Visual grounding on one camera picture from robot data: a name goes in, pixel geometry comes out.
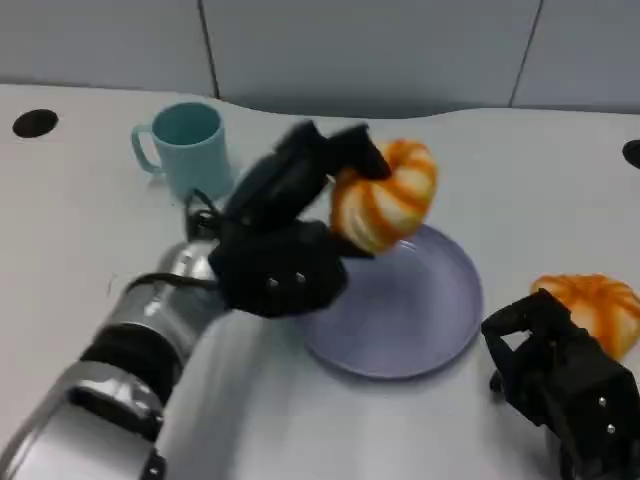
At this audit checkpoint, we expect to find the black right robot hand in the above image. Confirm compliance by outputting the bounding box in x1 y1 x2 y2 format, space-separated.
480 288 640 480

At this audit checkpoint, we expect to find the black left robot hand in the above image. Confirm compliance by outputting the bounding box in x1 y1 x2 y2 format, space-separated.
207 119 392 319

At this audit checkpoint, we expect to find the orange and white bread roll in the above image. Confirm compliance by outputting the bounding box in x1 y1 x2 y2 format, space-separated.
328 138 439 254
529 273 640 361

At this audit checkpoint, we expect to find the lilac plate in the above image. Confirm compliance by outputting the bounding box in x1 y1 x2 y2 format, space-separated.
301 223 485 381

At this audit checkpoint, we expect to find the pale green mug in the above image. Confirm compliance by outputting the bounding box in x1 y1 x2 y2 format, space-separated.
130 101 237 202

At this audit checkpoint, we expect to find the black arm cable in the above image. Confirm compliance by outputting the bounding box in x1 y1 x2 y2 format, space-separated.
122 187 227 292

